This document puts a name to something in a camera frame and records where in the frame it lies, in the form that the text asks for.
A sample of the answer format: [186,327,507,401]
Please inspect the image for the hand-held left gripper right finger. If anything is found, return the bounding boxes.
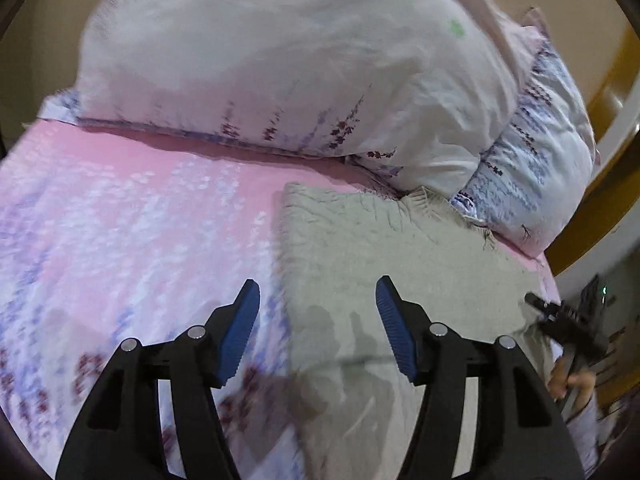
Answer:
[375,275,586,480]

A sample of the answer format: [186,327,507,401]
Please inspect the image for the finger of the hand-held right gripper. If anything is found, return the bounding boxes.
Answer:
[524,293,566,319]

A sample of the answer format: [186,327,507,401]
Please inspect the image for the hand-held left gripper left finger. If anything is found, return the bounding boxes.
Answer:
[55,279,261,480]

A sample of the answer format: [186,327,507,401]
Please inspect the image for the beige knit sweater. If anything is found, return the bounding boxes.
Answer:
[278,182,566,480]

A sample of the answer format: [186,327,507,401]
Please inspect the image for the person's right hand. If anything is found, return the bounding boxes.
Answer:
[549,359,597,403]

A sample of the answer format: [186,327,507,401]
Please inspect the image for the small floral pillow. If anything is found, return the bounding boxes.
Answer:
[450,7,601,256]

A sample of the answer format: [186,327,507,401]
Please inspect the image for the pink floral bed sheet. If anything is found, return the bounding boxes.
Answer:
[0,117,561,480]

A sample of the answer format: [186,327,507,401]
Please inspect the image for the large white floral pillow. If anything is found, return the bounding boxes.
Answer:
[40,0,521,196]

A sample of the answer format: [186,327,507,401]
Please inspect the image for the yellow wooden bed frame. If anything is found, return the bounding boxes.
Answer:
[542,25,640,278]

